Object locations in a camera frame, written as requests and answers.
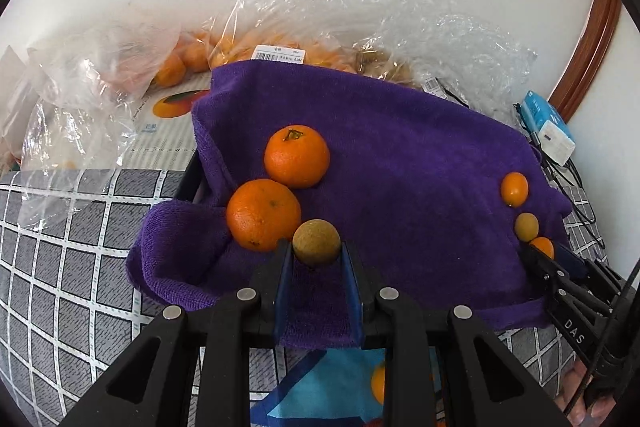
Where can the oval kumquat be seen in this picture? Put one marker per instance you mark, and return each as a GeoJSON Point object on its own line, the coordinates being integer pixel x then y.
{"type": "Point", "coordinates": [514, 188]}

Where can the purple towel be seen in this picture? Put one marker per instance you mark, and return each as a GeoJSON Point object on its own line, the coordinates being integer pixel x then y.
{"type": "Point", "coordinates": [400, 167]}

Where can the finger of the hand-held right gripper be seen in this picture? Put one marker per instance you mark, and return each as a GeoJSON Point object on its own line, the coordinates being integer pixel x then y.
{"type": "Point", "coordinates": [537, 264]}
{"type": "Point", "coordinates": [572, 259]}

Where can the person's right hand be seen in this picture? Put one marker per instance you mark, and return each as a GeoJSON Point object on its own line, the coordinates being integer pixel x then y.
{"type": "Point", "coordinates": [575, 389]}

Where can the pile of bagged longans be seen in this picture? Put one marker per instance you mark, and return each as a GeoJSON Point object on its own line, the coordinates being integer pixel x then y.
{"type": "Point", "coordinates": [387, 67]}

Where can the grey checked blanket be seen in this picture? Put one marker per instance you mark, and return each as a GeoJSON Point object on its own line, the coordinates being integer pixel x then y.
{"type": "Point", "coordinates": [75, 257]}

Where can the pile of bagged oranges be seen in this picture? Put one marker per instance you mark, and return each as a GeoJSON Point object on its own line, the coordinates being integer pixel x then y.
{"type": "Point", "coordinates": [240, 49]}

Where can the large orange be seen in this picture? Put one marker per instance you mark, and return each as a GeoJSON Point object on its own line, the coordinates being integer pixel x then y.
{"type": "Point", "coordinates": [296, 156]}
{"type": "Point", "coordinates": [263, 214]}
{"type": "Point", "coordinates": [378, 382]}

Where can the bagged tangerine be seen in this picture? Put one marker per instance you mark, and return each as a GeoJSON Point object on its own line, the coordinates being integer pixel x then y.
{"type": "Point", "coordinates": [170, 69]}
{"type": "Point", "coordinates": [196, 54]}

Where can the small orange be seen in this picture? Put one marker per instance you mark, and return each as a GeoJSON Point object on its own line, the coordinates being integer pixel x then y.
{"type": "Point", "coordinates": [542, 247]}

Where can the brown wooden door frame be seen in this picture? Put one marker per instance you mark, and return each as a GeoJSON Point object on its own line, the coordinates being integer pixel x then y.
{"type": "Point", "coordinates": [585, 47]}

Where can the white and blue box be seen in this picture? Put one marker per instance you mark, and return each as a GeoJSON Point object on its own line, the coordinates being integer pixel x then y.
{"type": "Point", "coordinates": [547, 127]}

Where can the small clear plastic bag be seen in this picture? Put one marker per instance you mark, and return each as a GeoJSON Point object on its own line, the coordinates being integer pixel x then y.
{"type": "Point", "coordinates": [100, 57]}

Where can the brown longan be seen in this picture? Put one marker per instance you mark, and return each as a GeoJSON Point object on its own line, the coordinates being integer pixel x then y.
{"type": "Point", "coordinates": [316, 243]}

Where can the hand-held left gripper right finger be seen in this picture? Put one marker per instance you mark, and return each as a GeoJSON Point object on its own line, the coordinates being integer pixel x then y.
{"type": "Point", "coordinates": [352, 297]}

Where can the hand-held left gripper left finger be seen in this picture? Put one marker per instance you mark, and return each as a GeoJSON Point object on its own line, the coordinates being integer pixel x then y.
{"type": "Point", "coordinates": [282, 297]}

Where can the green-yellow small fruit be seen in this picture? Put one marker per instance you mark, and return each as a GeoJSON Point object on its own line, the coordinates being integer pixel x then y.
{"type": "Point", "coordinates": [527, 226]}

